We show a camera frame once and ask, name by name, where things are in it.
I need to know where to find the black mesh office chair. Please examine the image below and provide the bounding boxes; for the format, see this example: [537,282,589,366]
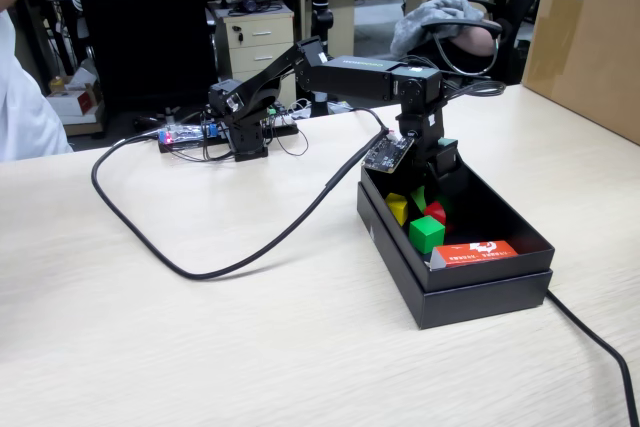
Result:
[68,0,219,113]

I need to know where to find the tall beige cabinet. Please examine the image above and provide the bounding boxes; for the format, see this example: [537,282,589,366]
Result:
[304,0,357,59]

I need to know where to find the large cardboard box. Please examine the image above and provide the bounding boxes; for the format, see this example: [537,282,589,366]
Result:
[520,0,640,146]

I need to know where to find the red wooden cube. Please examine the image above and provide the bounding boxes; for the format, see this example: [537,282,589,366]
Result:
[423,200,448,226]

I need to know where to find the open cardboard box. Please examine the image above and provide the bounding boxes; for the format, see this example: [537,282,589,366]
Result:
[49,59,101,93]

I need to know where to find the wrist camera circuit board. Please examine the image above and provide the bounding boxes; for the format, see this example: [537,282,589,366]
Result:
[360,134,416,178]

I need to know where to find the office chair chrome armrest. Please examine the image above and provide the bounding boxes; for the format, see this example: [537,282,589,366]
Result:
[407,0,549,102]

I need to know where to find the grey blanket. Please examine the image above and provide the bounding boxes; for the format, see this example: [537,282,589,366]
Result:
[389,0,486,58]

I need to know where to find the yellow wooden cube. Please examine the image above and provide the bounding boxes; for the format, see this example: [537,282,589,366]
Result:
[384,191,410,227]

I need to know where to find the green wooden cube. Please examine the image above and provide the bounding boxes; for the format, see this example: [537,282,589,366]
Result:
[408,214,447,255]

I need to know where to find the black box inner tray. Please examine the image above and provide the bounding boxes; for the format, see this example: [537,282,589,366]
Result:
[360,151,557,293]

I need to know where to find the black open box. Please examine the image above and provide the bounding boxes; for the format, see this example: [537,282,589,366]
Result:
[356,181,554,331]

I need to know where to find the black power cable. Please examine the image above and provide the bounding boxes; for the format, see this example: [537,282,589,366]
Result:
[344,105,640,427]

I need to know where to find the beige drawer cabinet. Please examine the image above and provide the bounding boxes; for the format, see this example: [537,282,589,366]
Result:
[214,1,297,108]

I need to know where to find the thick sleeved camera cable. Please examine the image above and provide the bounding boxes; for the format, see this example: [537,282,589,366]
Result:
[90,130,397,281]

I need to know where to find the controller board with LED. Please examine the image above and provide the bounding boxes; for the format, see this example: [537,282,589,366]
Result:
[157,121,301,154]

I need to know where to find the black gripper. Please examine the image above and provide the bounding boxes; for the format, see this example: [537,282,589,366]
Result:
[408,136,470,214]

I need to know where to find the white shirt torso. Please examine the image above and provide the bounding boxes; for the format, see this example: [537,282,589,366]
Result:
[0,11,74,163]

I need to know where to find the orange white carton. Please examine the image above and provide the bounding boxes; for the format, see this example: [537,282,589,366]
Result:
[428,239,519,272]

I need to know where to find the pink cushion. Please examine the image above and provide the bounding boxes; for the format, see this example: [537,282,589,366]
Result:
[455,25,500,57]

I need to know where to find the black headphones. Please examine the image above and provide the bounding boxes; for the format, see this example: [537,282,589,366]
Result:
[227,0,284,17]

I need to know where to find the flat white brown box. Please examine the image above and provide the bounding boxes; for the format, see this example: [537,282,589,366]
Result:
[60,106,107,138]

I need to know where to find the white red small box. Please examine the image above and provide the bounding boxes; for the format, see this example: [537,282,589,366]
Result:
[48,89,101,118]

